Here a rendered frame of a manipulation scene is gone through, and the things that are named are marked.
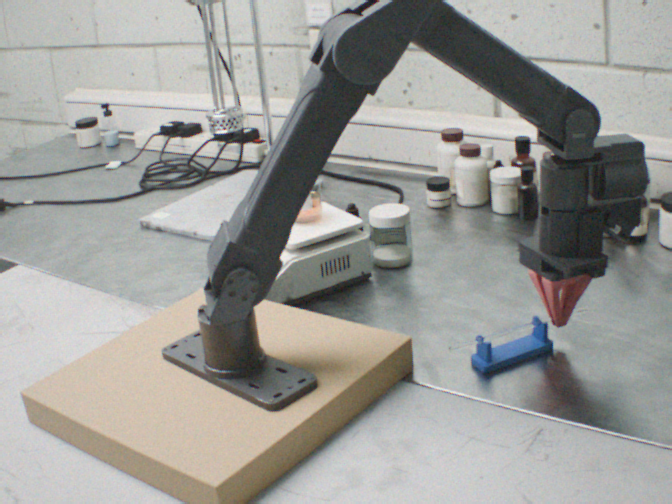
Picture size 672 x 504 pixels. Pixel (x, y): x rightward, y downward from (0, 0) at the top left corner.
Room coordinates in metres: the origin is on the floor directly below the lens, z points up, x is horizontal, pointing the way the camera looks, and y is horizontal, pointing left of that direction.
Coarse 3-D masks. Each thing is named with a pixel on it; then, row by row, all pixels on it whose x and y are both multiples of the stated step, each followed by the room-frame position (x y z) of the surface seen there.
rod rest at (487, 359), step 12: (540, 324) 0.93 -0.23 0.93; (480, 336) 0.91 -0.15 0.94; (528, 336) 0.95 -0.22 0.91; (540, 336) 0.93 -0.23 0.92; (480, 348) 0.91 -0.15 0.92; (492, 348) 0.93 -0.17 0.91; (504, 348) 0.92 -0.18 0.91; (516, 348) 0.92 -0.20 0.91; (528, 348) 0.92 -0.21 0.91; (540, 348) 0.92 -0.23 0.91; (552, 348) 0.92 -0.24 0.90; (480, 360) 0.90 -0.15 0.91; (492, 360) 0.90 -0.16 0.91; (504, 360) 0.90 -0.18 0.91; (516, 360) 0.90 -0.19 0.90
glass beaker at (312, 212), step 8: (320, 184) 1.21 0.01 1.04; (312, 192) 1.19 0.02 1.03; (320, 192) 1.21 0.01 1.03; (312, 200) 1.19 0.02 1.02; (320, 200) 1.20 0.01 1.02; (304, 208) 1.19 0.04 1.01; (312, 208) 1.19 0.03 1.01; (320, 208) 1.20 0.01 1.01; (304, 216) 1.19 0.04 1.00; (312, 216) 1.19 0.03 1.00; (320, 216) 1.20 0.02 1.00; (296, 224) 1.19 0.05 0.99; (304, 224) 1.19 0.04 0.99; (312, 224) 1.19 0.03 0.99
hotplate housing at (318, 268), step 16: (336, 240) 1.17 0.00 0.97; (352, 240) 1.17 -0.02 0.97; (368, 240) 1.18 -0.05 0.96; (288, 256) 1.13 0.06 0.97; (304, 256) 1.13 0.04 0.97; (320, 256) 1.14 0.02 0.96; (336, 256) 1.15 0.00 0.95; (352, 256) 1.17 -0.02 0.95; (368, 256) 1.18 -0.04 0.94; (288, 272) 1.12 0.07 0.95; (304, 272) 1.13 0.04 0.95; (320, 272) 1.14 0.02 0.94; (336, 272) 1.15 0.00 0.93; (352, 272) 1.16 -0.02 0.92; (368, 272) 1.18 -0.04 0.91; (272, 288) 1.10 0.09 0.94; (288, 288) 1.11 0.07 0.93; (304, 288) 1.13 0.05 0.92; (320, 288) 1.14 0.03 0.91; (336, 288) 1.15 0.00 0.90; (288, 304) 1.12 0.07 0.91
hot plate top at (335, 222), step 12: (324, 204) 1.27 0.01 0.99; (324, 216) 1.22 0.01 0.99; (336, 216) 1.21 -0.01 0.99; (348, 216) 1.21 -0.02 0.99; (300, 228) 1.18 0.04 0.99; (312, 228) 1.18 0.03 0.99; (324, 228) 1.17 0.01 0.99; (336, 228) 1.17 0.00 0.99; (348, 228) 1.17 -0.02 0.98; (300, 240) 1.14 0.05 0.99; (312, 240) 1.14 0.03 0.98
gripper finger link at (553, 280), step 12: (528, 252) 0.96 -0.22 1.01; (528, 264) 0.96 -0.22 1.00; (540, 264) 0.93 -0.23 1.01; (552, 276) 0.92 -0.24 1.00; (588, 276) 0.93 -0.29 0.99; (552, 288) 0.91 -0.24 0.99; (576, 288) 0.94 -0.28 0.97; (552, 300) 0.92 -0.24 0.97; (576, 300) 0.94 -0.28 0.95; (552, 312) 0.94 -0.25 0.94; (564, 312) 0.94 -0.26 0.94; (564, 324) 0.94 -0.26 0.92
